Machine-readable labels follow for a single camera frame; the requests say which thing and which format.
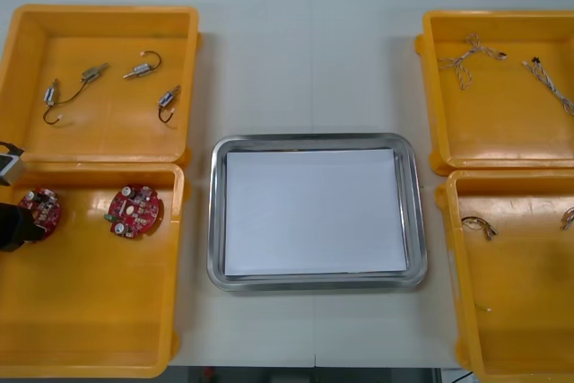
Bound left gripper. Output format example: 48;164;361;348
0;202;48;253

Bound round red circuit board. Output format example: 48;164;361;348
103;184;161;239
17;187;63;240

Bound blue-label metal solenoid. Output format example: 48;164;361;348
40;79;66;127
156;85;183;126

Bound blue-white twisted wire harness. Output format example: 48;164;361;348
521;56;574;116

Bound yellow-orange plastic bin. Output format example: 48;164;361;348
435;170;574;378
0;4;202;167
0;161;187;379
414;9;574;173

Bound steel tray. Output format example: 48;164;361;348
205;132;428;293

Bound white paper sheet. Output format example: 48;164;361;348
225;147;410;277

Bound metal solenoid with black cable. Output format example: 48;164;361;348
123;50;162;81
53;62;110;109

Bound brown-white twisted wire harness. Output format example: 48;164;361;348
437;32;509;91

